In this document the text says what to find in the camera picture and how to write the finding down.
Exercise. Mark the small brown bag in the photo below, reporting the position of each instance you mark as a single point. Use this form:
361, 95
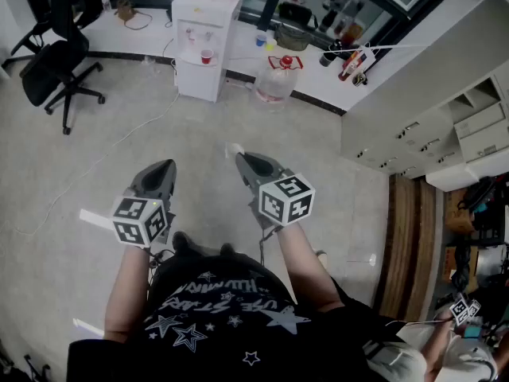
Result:
125, 10

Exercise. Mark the small clear water bottle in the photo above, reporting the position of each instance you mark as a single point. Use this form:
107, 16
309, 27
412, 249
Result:
106, 1

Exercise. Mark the person's black right shoe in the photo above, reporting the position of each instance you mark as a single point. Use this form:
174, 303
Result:
227, 248

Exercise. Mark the wooden panel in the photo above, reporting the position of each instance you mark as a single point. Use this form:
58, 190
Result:
405, 249

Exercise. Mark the beaker with blue liquid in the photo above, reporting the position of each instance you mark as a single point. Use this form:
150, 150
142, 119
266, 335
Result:
261, 40

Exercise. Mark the person's black left shoe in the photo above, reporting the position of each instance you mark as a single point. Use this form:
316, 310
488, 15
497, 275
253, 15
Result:
183, 243

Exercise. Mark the person's left forearm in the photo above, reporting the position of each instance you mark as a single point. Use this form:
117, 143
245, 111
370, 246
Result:
127, 293

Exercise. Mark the colourful snack box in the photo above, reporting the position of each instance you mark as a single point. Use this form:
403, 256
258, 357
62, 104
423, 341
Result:
356, 64

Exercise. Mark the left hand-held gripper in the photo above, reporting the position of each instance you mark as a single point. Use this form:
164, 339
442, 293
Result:
139, 213

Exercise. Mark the brown cardboard box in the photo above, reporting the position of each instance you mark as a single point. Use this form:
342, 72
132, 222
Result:
457, 211

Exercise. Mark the beaker with yellow liquid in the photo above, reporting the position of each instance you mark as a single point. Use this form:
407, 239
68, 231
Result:
271, 44

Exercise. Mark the person's right forearm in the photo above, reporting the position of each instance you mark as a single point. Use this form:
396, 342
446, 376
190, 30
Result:
306, 273

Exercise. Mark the black bag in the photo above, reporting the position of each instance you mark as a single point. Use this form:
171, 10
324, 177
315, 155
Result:
296, 13

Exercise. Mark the black star print t-shirt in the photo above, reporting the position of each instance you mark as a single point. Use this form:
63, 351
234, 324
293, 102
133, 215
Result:
222, 324

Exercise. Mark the black thermos flask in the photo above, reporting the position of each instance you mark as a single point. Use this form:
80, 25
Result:
328, 56

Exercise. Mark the green bag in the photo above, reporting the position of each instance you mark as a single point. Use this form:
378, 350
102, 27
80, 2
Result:
293, 38

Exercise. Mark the clear water jug red cap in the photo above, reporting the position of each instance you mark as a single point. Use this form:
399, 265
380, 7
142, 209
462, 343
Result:
275, 86

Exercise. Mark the white water dispenser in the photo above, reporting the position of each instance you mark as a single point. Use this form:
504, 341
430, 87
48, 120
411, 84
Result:
207, 14

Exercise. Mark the white drawer cabinet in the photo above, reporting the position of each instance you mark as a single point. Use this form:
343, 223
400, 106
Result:
429, 106

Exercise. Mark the black office chair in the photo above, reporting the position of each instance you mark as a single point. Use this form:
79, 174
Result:
59, 54

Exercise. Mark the person's black shoe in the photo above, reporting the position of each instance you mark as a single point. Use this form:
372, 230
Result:
183, 243
227, 248

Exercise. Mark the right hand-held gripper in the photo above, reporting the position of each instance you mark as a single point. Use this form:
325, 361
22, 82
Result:
286, 197

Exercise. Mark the red cup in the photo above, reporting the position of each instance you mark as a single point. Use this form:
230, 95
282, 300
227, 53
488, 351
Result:
207, 57

